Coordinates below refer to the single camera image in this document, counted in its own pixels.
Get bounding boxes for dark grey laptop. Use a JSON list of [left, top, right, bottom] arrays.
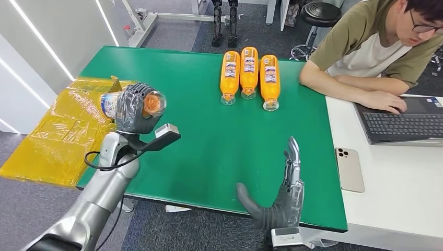
[[353, 96, 443, 149]]

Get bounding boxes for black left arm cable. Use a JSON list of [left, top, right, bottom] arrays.
[[84, 149, 148, 173]]

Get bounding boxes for person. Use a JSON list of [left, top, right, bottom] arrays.
[[298, 0, 443, 115]]

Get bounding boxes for chrome chair base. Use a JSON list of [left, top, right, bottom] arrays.
[[430, 45, 443, 77]]

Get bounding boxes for black-rimmed glasses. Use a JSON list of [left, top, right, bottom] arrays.
[[409, 9, 443, 35]]

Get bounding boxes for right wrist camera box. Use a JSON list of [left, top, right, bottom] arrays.
[[270, 226, 302, 249]]

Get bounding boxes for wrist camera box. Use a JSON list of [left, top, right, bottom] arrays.
[[270, 226, 302, 249], [124, 123, 182, 153]]

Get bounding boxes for black round stool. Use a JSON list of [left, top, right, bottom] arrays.
[[289, 2, 343, 62]]

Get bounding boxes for yellow plastic-wrapped cardboard box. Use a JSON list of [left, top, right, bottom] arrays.
[[0, 75, 140, 190]]

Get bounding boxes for white table base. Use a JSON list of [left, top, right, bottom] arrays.
[[299, 226, 340, 250]]

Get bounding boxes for green table mat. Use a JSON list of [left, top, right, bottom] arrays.
[[76, 45, 349, 233]]

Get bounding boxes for black robot leg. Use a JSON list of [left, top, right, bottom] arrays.
[[211, 0, 225, 49], [226, 0, 240, 49]]

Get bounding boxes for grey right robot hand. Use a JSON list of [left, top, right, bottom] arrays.
[[236, 135, 306, 232]]

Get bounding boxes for person's right hand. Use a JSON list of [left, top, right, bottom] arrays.
[[358, 90, 409, 115]]

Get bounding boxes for beige smartphone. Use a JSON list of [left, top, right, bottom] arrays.
[[334, 147, 366, 193]]

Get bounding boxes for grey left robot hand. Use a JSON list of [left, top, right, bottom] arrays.
[[114, 83, 164, 135]]

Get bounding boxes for white metal frame stand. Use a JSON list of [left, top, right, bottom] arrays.
[[120, 0, 231, 48]]

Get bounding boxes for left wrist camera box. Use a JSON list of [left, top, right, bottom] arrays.
[[124, 123, 182, 153]]

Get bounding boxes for orange juice bottle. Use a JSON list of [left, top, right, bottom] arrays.
[[239, 46, 260, 101], [259, 54, 282, 112], [219, 51, 241, 106], [100, 90, 168, 121]]

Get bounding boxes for grey bag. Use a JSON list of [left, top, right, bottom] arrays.
[[284, 2, 301, 28]]

